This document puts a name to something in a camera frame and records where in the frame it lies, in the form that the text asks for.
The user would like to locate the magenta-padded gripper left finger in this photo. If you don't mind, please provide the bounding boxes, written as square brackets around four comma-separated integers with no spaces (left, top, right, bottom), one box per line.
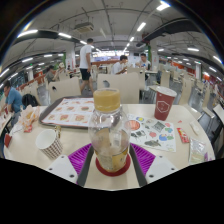
[46,143,97,187]

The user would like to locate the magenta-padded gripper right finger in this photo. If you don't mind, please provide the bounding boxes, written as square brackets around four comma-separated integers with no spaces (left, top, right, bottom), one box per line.
[128,143,178,187]

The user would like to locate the clear bottle with yellow drink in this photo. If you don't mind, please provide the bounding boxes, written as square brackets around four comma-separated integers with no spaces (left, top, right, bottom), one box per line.
[87,87,132,174]

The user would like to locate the white sticker-printed paper sheet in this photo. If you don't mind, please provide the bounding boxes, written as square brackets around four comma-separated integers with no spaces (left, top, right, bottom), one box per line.
[125,113,177,153]

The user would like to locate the brown houndstooth paper cup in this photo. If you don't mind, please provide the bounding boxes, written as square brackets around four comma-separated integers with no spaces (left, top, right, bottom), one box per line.
[35,128,64,160]

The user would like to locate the flat round red coaster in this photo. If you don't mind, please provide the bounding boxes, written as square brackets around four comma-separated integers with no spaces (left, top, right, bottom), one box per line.
[95,153,132,177]

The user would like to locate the red sauce packet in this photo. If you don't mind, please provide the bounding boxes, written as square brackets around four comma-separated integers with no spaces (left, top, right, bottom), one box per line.
[176,127,190,144]

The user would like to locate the dark brown food tray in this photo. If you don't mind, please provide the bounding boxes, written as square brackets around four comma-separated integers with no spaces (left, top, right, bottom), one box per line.
[38,96,96,129]

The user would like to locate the clear plastic bag packet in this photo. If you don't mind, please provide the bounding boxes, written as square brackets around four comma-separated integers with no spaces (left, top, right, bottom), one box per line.
[188,137,209,165]

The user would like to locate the red paper cup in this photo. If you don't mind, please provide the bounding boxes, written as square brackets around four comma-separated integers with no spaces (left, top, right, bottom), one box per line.
[153,85,178,122]

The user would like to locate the small white packet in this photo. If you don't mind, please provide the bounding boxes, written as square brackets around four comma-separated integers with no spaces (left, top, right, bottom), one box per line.
[189,120,202,136]

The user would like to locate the orange printed food wrapper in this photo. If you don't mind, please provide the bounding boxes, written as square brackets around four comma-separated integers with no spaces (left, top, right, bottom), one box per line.
[20,104,42,134]

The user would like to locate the black backpack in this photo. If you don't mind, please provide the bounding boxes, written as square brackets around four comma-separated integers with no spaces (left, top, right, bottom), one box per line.
[21,93,40,109]

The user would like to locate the group of beige chairs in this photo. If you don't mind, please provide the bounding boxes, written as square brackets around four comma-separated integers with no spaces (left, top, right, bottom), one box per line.
[16,63,224,134]

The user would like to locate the neighbouring beige table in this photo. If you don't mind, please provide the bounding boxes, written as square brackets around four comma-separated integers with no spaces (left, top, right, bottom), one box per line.
[0,111,13,134]
[213,103,224,126]

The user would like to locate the person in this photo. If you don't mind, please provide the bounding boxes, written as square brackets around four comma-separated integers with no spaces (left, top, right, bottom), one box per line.
[44,64,59,84]
[0,79,24,118]
[111,54,129,75]
[135,52,152,71]
[78,37,96,96]

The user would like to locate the ceiling air conditioner unit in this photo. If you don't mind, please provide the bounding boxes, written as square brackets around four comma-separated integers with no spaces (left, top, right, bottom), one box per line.
[73,21,95,34]

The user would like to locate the ceiling lights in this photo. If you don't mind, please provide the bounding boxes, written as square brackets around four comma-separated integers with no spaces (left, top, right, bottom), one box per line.
[0,0,224,81]

